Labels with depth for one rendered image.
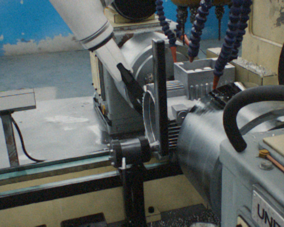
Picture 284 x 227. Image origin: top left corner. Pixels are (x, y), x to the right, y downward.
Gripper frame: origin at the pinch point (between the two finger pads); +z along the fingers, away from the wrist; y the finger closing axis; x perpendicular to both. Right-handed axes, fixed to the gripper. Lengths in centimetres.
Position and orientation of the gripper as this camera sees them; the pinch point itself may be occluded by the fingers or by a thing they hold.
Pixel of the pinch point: (135, 89)
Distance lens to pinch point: 111.2
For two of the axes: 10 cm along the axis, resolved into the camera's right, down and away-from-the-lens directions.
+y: 2.7, 3.4, -9.0
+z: 5.3, 7.3, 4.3
